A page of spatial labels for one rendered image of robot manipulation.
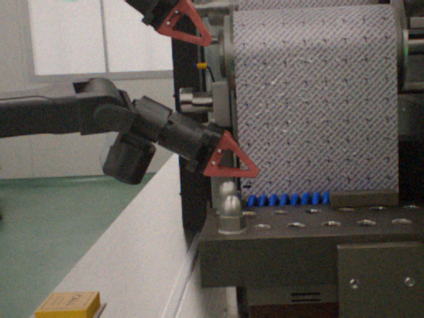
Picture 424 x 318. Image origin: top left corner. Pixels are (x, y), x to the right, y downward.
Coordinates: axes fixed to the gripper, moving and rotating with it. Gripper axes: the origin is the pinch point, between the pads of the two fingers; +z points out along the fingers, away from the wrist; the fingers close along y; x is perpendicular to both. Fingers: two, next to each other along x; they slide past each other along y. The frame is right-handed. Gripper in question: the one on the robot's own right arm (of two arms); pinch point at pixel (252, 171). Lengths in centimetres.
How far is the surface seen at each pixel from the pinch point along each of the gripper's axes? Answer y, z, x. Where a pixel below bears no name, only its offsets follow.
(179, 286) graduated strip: 0.4, -2.0, -21.1
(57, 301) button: 10.4, -16.4, -26.4
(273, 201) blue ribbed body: 3.6, 4.4, -2.0
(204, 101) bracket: -8.0, -11.4, 5.1
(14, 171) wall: -556, -176, -212
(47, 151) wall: -556, -155, -178
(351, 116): 0.3, 9.2, 13.9
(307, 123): 0.2, 4.0, 10.0
